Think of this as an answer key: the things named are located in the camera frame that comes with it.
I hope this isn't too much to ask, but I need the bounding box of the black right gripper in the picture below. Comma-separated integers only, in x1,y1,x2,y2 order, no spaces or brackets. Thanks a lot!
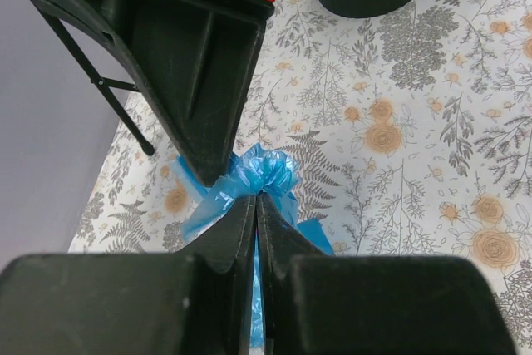
30,0,275,186

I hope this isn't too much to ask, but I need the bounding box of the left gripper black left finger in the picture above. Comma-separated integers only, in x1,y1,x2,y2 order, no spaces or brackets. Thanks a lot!
1,197,256,354

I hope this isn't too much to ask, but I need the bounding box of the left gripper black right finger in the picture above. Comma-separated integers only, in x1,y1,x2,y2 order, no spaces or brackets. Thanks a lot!
256,194,515,355

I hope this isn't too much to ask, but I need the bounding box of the blue trash bag roll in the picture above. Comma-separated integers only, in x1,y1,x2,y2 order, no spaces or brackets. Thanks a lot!
171,145,334,354

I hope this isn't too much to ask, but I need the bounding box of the black music stand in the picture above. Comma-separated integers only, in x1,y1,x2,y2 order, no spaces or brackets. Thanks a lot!
41,12,155,156

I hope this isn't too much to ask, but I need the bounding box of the floral patterned table mat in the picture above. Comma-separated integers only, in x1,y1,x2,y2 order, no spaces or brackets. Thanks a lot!
234,0,531,354

